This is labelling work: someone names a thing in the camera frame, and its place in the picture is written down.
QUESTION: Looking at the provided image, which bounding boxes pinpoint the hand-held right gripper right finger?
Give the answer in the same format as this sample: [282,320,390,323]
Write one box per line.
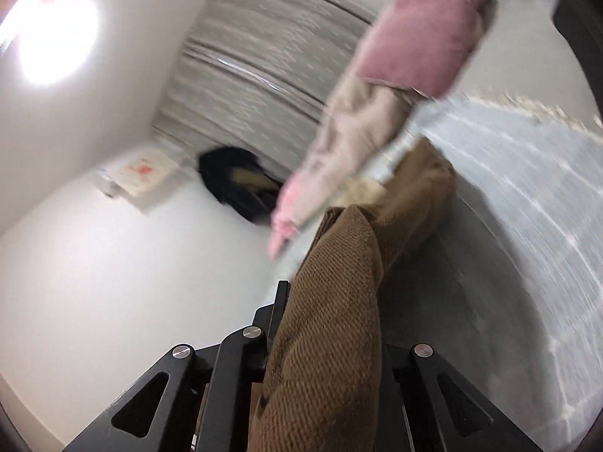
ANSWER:
[374,343,543,452]

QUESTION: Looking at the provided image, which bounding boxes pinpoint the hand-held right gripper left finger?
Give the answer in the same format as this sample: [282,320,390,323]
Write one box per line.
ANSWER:
[61,281,291,452]

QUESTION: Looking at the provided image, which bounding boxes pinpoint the brown coat with fur collar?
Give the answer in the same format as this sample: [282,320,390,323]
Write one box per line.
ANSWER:
[247,136,458,452]

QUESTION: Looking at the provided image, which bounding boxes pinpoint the dark hanging clothes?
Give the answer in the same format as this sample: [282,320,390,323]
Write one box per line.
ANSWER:
[198,147,286,225]

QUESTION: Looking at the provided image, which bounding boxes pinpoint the light blue checked blanket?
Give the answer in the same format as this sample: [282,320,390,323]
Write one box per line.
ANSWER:
[372,93,603,438]

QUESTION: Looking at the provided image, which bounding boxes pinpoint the pink and beige comforter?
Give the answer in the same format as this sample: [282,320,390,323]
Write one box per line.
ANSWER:
[268,75,415,261]

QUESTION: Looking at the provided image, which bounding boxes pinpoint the grey star-print curtain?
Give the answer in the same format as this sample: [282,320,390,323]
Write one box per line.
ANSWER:
[151,0,401,184]

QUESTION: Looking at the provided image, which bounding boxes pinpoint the pink velvet pillow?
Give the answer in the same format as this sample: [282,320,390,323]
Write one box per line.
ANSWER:
[352,0,495,101]

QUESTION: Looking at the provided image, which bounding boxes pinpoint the ceiling lamp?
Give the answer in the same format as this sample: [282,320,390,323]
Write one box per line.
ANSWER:
[16,0,101,87]

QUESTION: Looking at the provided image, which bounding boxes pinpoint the white wall paper sheet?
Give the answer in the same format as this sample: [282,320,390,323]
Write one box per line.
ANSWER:
[98,150,185,217]

